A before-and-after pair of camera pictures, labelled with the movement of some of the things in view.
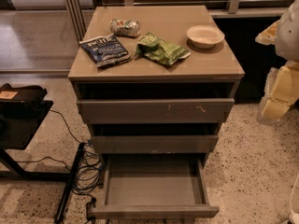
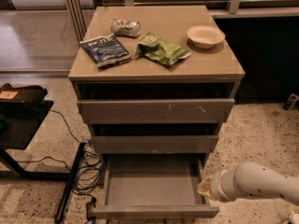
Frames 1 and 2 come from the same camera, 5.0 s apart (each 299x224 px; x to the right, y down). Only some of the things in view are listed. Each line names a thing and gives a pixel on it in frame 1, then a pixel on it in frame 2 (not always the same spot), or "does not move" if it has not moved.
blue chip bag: [105, 50] does not move
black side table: [19, 121] does not move
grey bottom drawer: [154, 186] does not move
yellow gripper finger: [268, 35] → [205, 186]
